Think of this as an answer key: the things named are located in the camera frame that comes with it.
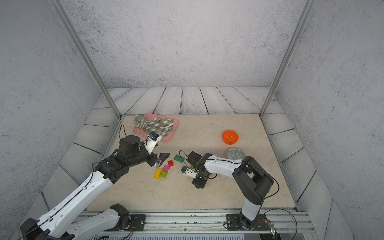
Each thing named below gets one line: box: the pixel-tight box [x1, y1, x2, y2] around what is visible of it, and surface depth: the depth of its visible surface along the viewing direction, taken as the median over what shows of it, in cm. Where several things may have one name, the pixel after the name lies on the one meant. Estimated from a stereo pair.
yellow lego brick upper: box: [153, 168, 162, 179], surface depth 91 cm
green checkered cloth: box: [144, 117, 174, 137], surface depth 113 cm
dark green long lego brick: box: [174, 154, 185, 164], surface depth 97 cm
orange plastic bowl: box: [222, 130, 239, 145], surface depth 104 cm
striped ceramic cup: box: [134, 114, 150, 130], surface depth 112 cm
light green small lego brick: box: [160, 170, 168, 178], surface depth 91 cm
